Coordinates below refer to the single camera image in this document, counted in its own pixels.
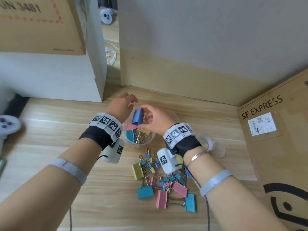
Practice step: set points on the large pink binder clip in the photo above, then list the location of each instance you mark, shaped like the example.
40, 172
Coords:
131, 127

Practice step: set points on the person's left hand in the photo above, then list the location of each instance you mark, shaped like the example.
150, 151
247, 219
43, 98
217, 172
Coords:
119, 105

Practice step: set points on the marker tag wristband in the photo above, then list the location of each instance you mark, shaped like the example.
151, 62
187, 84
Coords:
179, 133
106, 121

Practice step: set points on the brown box red dashed print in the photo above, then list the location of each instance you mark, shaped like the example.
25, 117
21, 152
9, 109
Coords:
36, 28

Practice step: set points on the white storage box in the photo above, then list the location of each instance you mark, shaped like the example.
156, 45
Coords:
6, 96

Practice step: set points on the large clear round lid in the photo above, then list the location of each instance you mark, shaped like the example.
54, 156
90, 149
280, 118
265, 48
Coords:
174, 116

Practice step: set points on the small clear round lid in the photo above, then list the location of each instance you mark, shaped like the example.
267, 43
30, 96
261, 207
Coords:
220, 151

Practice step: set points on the large clear plastic jar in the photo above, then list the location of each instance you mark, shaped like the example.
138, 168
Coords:
149, 141

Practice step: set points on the person's right hand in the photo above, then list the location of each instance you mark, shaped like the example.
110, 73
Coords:
160, 120

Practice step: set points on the white cardboard box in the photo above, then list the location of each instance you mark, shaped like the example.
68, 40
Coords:
48, 76

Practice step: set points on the person's right forearm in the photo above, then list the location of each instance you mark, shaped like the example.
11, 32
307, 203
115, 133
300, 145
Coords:
240, 209

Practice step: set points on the brown shipping box black logo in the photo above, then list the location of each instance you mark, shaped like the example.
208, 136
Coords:
276, 153

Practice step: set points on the grey and tan partition board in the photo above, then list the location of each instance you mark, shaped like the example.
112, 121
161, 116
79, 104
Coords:
204, 33

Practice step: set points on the large yellow binder clip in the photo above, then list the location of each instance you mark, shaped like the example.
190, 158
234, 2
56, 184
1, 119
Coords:
144, 131

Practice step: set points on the green smartphone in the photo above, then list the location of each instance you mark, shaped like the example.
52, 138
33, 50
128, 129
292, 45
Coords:
2, 168

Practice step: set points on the person's left forearm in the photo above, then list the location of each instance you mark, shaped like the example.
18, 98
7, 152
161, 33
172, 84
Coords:
41, 199

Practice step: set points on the large teal binder clip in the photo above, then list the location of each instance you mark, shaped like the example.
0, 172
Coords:
130, 136

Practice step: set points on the grey forearm band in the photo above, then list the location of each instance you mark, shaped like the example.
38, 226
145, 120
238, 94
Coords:
69, 170
215, 182

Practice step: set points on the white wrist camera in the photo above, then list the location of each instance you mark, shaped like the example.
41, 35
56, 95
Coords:
168, 163
114, 152

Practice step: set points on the small clear plastic jar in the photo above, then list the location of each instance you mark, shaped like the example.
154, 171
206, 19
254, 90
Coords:
207, 143

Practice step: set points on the white game controller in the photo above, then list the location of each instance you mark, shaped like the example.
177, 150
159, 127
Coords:
107, 16
9, 125

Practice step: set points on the pile of colourful binder clips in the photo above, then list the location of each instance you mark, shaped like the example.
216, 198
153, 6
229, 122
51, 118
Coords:
145, 192

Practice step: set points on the large blue binder clip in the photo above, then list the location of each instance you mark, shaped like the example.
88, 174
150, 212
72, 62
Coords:
137, 116

